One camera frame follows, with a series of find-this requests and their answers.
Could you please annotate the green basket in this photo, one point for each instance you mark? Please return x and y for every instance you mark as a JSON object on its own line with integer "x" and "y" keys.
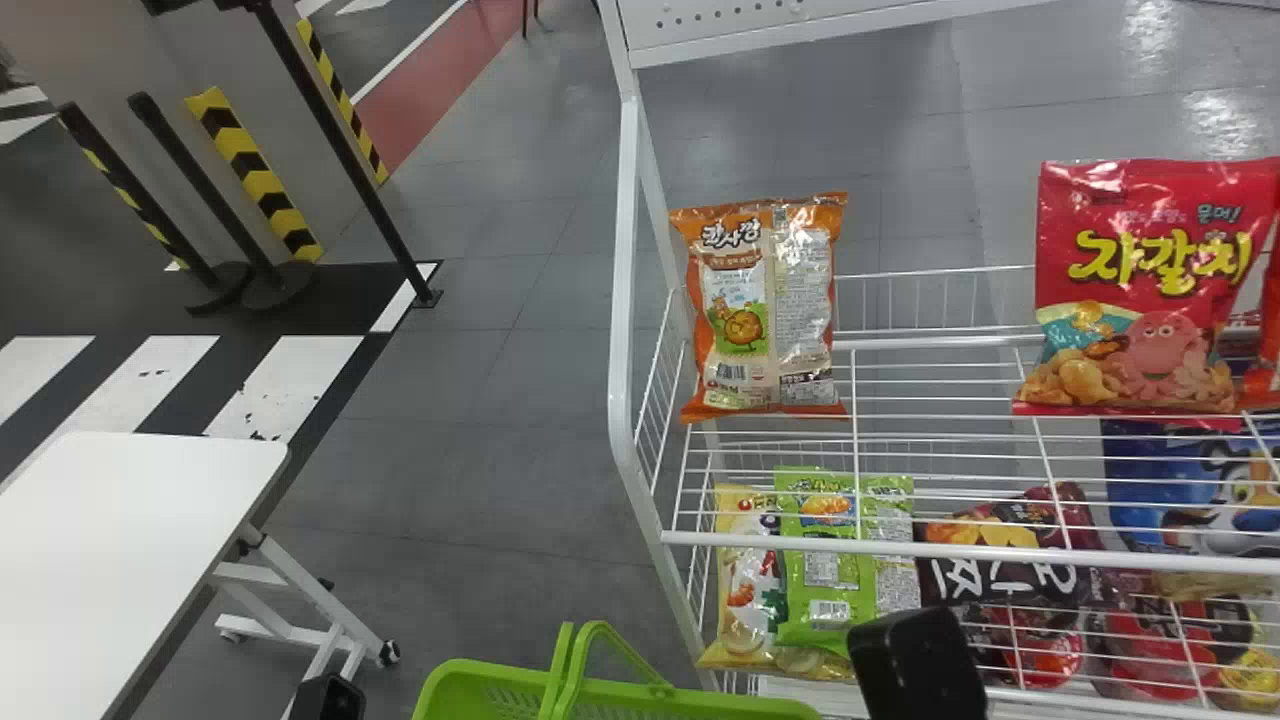
{"x": 480, "y": 700}

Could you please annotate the orange snack packet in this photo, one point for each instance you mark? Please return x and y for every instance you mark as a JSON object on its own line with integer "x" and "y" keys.
{"x": 760, "y": 300}

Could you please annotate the yellow snack packet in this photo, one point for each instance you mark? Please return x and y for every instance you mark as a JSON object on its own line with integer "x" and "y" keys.
{"x": 745, "y": 600}

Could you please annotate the green snack packet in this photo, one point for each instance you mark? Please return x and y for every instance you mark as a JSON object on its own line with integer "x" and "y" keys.
{"x": 835, "y": 590}

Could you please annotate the black slanted pole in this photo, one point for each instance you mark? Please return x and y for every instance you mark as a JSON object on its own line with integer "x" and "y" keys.
{"x": 330, "y": 150}

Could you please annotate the black snack packet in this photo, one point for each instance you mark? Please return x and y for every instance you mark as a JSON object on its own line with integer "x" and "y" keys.
{"x": 1000, "y": 585}

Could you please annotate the red snack packet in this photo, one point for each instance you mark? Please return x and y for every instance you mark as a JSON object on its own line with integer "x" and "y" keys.
{"x": 1150, "y": 640}
{"x": 1140, "y": 270}

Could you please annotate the blue snack packet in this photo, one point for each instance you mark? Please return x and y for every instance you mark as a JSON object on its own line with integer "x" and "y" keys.
{"x": 1160, "y": 480}

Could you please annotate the white side table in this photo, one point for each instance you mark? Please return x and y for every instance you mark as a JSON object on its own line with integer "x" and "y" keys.
{"x": 110, "y": 540}

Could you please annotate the black post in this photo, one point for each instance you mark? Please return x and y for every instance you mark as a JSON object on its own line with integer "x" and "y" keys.
{"x": 200, "y": 190}

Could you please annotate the striped post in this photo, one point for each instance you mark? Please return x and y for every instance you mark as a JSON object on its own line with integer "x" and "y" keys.
{"x": 125, "y": 190}

